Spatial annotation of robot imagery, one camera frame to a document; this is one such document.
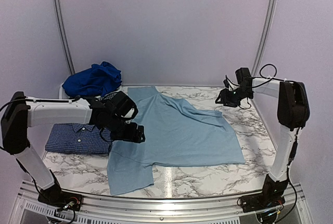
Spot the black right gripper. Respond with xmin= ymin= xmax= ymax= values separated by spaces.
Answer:
xmin=215 ymin=86 xmax=252 ymax=108

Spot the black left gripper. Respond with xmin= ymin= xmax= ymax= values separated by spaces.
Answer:
xmin=106 ymin=114 xmax=146 ymax=143

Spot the light blue garment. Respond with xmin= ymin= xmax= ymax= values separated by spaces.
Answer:
xmin=107 ymin=86 xmax=245 ymax=195

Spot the blue checked shirt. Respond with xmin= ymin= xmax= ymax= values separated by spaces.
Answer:
xmin=45 ymin=123 xmax=111 ymax=155

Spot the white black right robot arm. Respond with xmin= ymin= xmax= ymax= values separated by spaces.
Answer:
xmin=215 ymin=68 xmax=310 ymax=213

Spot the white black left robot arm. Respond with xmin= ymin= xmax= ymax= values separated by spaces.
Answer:
xmin=1 ymin=91 xmax=145 ymax=206

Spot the white plastic laundry basket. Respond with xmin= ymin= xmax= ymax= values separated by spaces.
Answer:
xmin=58 ymin=86 xmax=122 ymax=102

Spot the royal blue garment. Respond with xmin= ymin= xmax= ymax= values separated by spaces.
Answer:
xmin=62 ymin=61 xmax=122 ymax=98

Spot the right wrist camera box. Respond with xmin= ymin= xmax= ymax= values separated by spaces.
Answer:
xmin=223 ymin=78 xmax=234 ymax=91

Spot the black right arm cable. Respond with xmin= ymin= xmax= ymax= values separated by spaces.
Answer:
xmin=225 ymin=64 xmax=278 ymax=110

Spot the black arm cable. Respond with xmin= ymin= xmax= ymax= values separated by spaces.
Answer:
xmin=225 ymin=64 xmax=278 ymax=110
xmin=0 ymin=95 xmax=81 ymax=152

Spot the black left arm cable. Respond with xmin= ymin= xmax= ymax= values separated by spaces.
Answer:
xmin=0 ymin=95 xmax=81 ymax=152

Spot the aluminium front frame rail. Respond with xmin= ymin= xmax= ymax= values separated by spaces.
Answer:
xmin=9 ymin=181 xmax=314 ymax=223

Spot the right aluminium corner post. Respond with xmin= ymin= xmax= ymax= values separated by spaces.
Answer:
xmin=251 ymin=0 xmax=277 ymax=75

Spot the aluminium corner post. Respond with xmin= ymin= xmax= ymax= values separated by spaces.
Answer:
xmin=251 ymin=0 xmax=277 ymax=75
xmin=53 ymin=0 xmax=75 ymax=75

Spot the left aluminium corner post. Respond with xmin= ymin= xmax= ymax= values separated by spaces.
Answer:
xmin=53 ymin=0 xmax=75 ymax=75

